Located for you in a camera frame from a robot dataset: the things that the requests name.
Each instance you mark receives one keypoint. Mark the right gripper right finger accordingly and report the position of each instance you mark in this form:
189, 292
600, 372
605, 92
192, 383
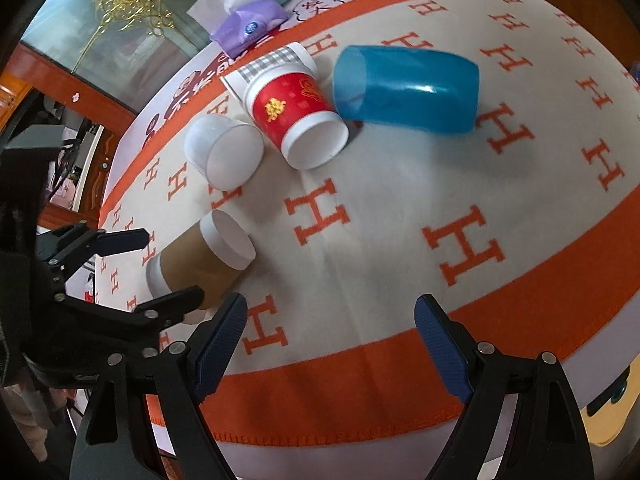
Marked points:
547, 438

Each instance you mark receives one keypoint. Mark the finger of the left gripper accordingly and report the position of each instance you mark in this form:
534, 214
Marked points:
146, 321
70, 247

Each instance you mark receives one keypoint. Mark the brown paper cup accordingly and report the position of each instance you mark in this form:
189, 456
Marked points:
211, 254

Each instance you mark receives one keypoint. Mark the white plastic cup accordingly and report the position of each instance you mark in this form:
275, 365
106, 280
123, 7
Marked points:
225, 151

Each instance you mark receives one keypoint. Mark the red paper cup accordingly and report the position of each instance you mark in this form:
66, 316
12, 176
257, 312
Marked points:
288, 105

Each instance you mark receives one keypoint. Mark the grey checked paper cup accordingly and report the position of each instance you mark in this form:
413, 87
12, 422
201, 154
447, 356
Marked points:
292, 54

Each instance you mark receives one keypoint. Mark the blue plastic cup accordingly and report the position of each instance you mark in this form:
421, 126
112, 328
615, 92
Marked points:
428, 90

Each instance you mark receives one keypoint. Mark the wooden kitchen cabinet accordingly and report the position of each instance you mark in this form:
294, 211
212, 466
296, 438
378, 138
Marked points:
36, 90

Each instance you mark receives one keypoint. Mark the glass door gold ornament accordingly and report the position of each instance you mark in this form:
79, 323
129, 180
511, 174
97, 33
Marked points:
127, 49

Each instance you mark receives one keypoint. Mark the purple tissue pack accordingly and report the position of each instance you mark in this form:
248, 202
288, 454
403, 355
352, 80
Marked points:
236, 25

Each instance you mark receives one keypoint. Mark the orange beige H-pattern cloth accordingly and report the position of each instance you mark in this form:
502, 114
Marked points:
400, 209

